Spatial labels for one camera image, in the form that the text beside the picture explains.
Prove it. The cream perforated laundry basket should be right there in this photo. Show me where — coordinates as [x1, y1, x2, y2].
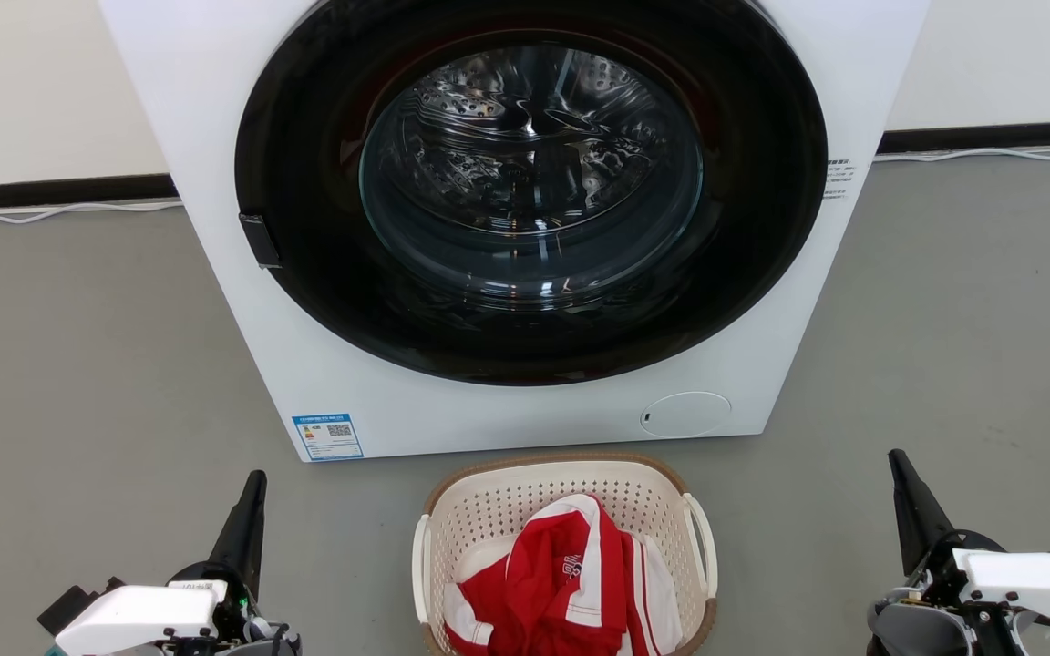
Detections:
[412, 453, 719, 656]

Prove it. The black door latch handle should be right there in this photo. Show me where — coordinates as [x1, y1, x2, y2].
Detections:
[239, 213, 283, 270]

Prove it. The small printed text sticker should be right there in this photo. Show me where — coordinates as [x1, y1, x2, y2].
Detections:
[824, 158, 857, 200]

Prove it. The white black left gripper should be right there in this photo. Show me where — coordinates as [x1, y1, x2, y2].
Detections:
[55, 470, 269, 656]

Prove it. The white front-load washing machine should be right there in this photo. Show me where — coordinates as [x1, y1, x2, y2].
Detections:
[98, 0, 932, 463]

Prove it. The red and white shirt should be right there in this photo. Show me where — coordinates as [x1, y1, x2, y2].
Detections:
[443, 494, 683, 656]

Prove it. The black round washer door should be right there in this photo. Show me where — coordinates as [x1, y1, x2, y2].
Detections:
[235, 0, 829, 386]

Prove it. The white floor cable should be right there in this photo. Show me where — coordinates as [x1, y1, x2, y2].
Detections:
[873, 143, 1050, 164]
[0, 200, 184, 225]

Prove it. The steel washing drum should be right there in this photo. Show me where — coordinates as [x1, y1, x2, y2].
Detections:
[359, 46, 705, 302]

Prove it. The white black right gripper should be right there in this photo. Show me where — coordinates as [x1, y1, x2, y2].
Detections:
[888, 449, 1050, 630]

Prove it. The round white filter cover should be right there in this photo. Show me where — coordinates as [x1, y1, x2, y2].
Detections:
[641, 392, 733, 439]

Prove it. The blue energy label sticker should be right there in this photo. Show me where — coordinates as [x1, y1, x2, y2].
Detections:
[292, 414, 365, 462]

